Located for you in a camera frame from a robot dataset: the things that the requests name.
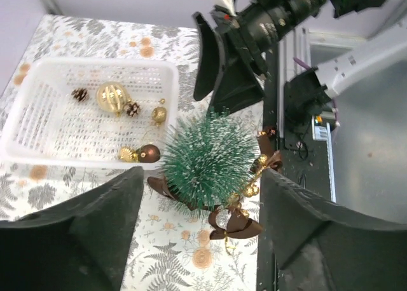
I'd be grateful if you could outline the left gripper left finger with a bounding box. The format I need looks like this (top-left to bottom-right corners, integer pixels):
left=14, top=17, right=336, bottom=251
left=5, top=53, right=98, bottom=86
left=1, top=167, right=144, bottom=290

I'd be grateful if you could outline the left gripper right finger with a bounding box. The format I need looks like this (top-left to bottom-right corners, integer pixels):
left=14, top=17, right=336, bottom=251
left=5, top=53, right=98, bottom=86
left=263, top=170, right=406, bottom=290

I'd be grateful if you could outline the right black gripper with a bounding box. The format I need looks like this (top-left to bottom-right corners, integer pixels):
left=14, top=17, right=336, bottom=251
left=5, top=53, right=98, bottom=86
left=193, top=0, right=386, bottom=114

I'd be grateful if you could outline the brown bauble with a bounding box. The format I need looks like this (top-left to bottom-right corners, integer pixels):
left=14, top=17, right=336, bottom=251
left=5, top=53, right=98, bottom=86
left=263, top=126, right=278, bottom=139
left=137, top=144, right=161, bottom=163

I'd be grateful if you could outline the small green christmas tree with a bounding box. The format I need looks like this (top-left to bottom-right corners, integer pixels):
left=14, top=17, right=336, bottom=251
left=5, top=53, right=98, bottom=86
left=160, top=111, right=259, bottom=215

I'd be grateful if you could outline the white plastic basket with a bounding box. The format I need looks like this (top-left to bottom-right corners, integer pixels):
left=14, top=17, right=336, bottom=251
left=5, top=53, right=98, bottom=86
left=1, top=57, right=179, bottom=169

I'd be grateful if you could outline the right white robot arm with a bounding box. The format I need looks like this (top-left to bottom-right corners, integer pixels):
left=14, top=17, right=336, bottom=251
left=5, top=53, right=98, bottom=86
left=193, top=0, right=406, bottom=128

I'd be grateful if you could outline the small gold bauble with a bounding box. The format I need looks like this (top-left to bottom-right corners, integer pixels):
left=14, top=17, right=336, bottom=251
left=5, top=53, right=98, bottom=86
left=151, top=98, right=167, bottom=126

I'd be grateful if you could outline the floral patterned table mat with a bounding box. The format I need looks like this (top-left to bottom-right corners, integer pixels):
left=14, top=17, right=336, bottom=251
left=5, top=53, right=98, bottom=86
left=1, top=15, right=258, bottom=290

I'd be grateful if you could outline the gold ridged ornament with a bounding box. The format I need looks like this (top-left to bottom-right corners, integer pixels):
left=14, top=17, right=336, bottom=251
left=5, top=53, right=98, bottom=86
left=118, top=147, right=139, bottom=163

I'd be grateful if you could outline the pine cone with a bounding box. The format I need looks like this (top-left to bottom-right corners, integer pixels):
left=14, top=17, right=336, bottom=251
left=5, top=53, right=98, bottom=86
left=123, top=102, right=141, bottom=117
left=71, top=88, right=88, bottom=102

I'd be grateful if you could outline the large gold striped bauble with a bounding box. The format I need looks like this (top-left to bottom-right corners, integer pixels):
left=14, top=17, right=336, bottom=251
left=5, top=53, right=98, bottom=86
left=96, top=81, right=131, bottom=116

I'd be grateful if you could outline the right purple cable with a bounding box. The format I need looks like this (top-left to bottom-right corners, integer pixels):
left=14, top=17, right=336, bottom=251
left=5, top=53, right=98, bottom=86
left=292, top=57, right=341, bottom=130

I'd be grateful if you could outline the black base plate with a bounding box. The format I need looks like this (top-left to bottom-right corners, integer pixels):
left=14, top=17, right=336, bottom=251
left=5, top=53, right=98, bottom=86
left=256, top=45, right=331, bottom=290

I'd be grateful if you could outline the white slotted cable duct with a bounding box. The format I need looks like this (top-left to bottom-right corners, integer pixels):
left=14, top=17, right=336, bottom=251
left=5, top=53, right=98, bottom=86
left=312, top=117, right=336, bottom=203

